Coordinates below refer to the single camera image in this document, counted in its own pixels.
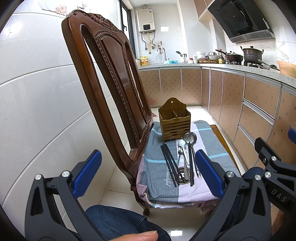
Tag yellow box on counter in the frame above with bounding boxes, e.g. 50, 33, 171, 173
140, 56, 149, 66

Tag black wok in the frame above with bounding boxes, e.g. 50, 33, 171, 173
216, 50, 243, 65

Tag kitchen base cabinets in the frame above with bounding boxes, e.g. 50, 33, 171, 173
139, 65, 295, 169

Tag black chopstick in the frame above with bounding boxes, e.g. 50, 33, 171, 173
161, 143, 184, 187
188, 142, 194, 187

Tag woven basket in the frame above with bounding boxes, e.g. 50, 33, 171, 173
277, 61, 296, 78

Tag carved brown wooden chair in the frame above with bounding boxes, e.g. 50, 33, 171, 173
61, 9, 246, 216

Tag large steel ladle spoon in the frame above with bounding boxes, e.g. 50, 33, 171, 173
183, 132, 201, 178

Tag blue jeans leg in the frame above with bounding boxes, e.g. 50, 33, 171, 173
85, 205, 171, 240

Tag grey striped seat cushion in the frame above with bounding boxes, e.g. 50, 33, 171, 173
136, 120, 240, 208

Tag kitchen faucet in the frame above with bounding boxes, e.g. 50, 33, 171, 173
157, 41, 167, 61

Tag black range hood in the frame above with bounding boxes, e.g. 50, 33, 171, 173
208, 0, 275, 43

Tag white water heater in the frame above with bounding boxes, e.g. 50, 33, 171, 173
136, 8, 156, 33

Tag white plastic spoon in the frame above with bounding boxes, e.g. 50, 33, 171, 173
178, 139, 190, 180

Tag dark cooking pot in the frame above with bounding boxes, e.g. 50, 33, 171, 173
240, 46, 264, 66

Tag small steel spoon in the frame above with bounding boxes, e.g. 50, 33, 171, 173
177, 147, 184, 166

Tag person's left hand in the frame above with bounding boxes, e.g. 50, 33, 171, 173
110, 231, 159, 241

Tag bamboo utensil holder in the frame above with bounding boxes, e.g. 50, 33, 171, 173
159, 97, 191, 142

